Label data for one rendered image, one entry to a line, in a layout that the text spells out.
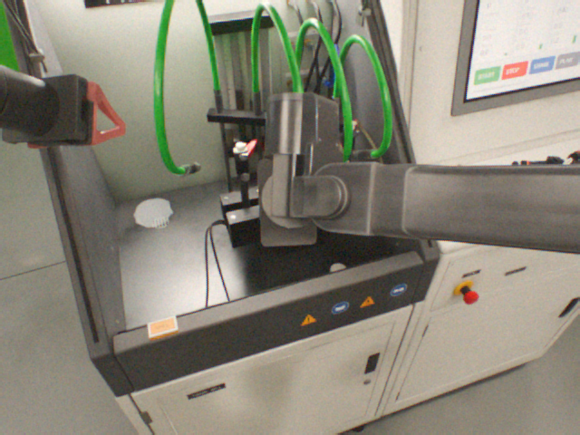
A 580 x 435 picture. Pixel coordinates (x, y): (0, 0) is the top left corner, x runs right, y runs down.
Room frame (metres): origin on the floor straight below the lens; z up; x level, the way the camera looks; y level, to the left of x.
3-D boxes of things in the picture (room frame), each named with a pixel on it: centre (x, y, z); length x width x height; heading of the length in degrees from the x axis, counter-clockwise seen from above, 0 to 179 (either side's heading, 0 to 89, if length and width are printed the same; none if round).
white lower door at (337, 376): (0.47, 0.02, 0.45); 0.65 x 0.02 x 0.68; 109
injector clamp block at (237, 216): (0.75, -0.01, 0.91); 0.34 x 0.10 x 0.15; 109
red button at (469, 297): (0.59, -0.42, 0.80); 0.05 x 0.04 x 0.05; 109
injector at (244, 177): (0.70, 0.10, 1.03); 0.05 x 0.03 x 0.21; 19
